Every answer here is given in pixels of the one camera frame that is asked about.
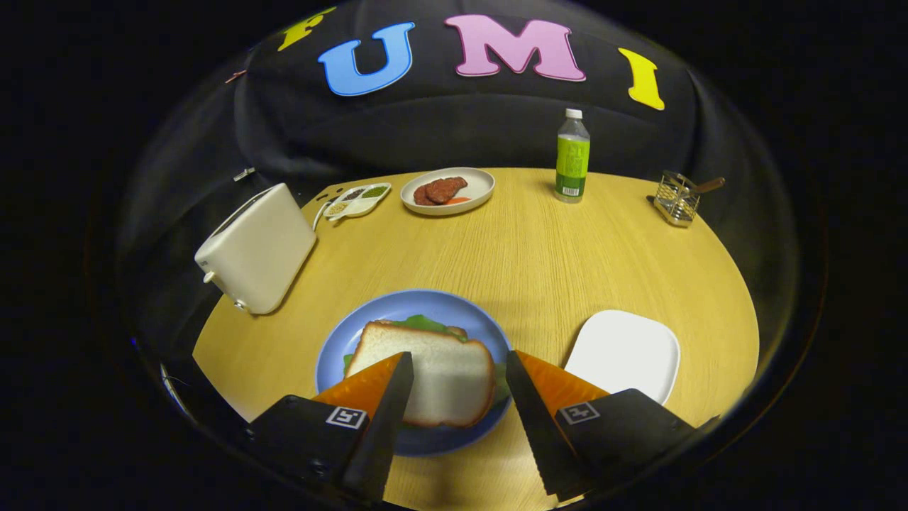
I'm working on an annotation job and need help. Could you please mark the brown meat patties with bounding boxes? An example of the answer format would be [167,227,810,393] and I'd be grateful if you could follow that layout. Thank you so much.
[413,177,469,207]

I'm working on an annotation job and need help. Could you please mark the white divided condiment dish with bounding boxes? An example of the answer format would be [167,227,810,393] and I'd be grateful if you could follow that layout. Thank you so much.
[323,182,392,221]

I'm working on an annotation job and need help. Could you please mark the green labelled drink bottle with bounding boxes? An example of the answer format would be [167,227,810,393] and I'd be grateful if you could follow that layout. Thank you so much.
[554,108,591,204]

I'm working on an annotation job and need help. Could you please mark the green lettuce leaf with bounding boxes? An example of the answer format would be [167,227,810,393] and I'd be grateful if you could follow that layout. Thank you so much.
[343,314,511,402]

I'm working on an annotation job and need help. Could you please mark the black backdrop cloth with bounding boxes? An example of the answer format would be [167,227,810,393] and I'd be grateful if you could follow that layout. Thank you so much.
[106,0,816,427]

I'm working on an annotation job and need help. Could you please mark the white toaster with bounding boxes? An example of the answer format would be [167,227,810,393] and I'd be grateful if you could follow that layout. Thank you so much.
[194,182,318,315]

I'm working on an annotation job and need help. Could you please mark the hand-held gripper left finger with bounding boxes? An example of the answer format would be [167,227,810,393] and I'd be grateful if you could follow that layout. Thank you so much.
[241,351,416,505]

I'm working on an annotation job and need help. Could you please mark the blue plate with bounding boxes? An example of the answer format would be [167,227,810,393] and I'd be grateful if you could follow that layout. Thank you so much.
[315,289,513,456]

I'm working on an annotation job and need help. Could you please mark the round white plate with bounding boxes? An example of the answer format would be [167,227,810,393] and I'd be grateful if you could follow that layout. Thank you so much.
[400,167,496,216]

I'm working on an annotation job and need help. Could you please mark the metal wire basket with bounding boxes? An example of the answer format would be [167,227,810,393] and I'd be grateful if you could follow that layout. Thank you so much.
[653,170,701,228]

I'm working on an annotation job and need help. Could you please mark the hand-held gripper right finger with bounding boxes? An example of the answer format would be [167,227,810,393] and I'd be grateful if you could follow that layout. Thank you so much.
[505,350,699,501]

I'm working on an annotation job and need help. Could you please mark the white bread slice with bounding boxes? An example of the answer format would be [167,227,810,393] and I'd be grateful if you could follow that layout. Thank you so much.
[345,321,496,428]

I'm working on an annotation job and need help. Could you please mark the square white plate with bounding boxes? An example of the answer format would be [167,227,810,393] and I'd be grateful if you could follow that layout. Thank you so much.
[564,309,681,405]

